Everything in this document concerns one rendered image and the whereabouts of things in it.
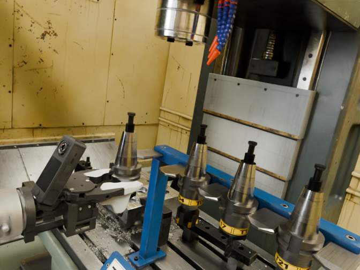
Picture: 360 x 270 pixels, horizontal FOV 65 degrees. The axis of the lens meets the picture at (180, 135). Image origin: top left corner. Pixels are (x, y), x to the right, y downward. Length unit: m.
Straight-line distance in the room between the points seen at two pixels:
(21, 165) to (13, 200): 1.22
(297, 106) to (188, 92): 1.03
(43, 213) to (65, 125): 1.35
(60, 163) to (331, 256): 0.42
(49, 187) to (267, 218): 0.35
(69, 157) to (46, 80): 1.29
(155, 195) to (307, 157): 0.63
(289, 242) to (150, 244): 0.45
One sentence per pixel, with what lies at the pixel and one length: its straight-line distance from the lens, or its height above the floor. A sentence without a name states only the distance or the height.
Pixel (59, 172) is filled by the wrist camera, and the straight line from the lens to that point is 0.49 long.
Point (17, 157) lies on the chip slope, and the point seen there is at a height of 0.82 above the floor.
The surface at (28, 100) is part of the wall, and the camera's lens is 1.75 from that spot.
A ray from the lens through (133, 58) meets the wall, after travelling 1.99.
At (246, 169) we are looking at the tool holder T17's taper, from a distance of 0.48.
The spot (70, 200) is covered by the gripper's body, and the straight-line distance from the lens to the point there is 0.52.
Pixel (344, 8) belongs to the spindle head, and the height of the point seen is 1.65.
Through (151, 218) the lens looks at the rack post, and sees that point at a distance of 0.78.
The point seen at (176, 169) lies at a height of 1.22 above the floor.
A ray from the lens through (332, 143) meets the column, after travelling 1.12.
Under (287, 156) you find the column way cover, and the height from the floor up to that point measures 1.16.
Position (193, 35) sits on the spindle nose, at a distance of 0.81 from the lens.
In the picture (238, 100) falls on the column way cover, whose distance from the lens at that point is 1.24.
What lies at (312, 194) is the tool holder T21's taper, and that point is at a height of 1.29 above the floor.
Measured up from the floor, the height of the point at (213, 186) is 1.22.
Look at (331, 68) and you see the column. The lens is 1.13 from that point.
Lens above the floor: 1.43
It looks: 14 degrees down
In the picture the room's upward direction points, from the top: 9 degrees clockwise
